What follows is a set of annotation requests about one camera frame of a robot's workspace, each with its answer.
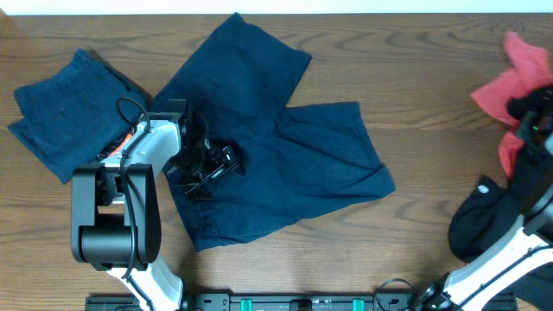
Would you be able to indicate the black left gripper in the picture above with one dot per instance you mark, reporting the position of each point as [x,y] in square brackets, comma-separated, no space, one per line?
[219,171]

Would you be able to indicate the navy blue shorts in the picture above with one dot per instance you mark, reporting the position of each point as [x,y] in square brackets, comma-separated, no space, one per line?
[298,162]

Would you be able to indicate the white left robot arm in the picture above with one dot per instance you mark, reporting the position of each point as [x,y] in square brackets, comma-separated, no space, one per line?
[116,224]

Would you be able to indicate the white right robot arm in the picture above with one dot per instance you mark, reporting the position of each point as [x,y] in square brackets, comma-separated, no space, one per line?
[504,235]

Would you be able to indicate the folded navy shorts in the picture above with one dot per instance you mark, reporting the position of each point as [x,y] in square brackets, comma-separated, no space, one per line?
[70,118]

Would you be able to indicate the black garment with logo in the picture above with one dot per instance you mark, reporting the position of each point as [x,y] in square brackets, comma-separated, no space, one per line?
[490,211]

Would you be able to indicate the red garment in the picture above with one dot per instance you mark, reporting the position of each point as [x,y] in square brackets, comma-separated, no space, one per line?
[530,70]

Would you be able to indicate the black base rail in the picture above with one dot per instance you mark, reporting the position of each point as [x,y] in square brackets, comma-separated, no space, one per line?
[225,302]

